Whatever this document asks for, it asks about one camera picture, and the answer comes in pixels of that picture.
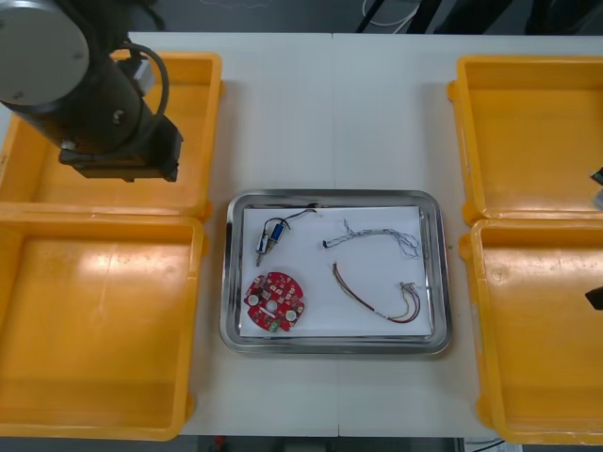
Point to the metal solenoid with blue label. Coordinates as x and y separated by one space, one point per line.
275 230

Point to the steel tray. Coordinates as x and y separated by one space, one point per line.
225 282

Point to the round red circuit board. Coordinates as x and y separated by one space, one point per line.
264 311

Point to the yellow-orange plastic bin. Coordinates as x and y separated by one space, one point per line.
546 339
103 329
198 122
532 141

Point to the silver and black left arm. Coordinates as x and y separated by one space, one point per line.
42 56

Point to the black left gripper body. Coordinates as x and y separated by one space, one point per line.
160 155

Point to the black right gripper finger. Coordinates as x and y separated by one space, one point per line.
599 175
597 299

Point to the white paper sheet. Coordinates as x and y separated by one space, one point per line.
367 292

